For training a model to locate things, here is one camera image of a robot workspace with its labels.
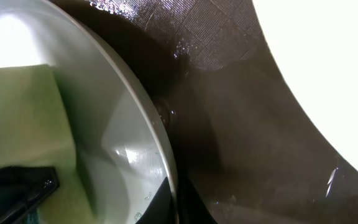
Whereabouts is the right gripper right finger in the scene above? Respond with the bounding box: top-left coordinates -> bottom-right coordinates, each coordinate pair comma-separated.
136,176 -> 216,224

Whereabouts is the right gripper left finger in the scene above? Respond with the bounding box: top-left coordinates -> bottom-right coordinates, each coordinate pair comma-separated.
0,166 -> 60,224

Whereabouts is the green and yellow sponge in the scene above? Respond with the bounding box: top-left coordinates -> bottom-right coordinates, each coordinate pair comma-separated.
0,65 -> 94,224

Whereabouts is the white plate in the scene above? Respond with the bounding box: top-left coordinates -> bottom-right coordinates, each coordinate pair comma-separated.
0,1 -> 178,223
254,0 -> 358,171

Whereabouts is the dark grey serving tray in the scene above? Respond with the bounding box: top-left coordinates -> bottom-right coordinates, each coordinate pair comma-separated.
57,0 -> 358,223

